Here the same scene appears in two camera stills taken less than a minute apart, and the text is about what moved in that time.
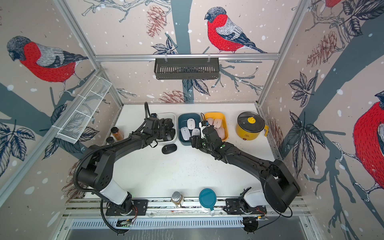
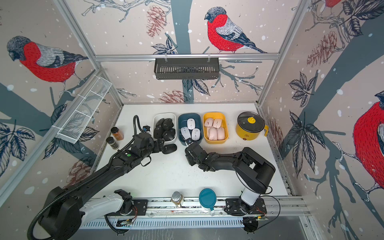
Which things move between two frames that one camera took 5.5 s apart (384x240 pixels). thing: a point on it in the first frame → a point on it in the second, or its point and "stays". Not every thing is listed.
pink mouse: (210, 120) stays
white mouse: (185, 133) stays
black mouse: (169, 134) stays
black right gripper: (197, 139) → (189, 157)
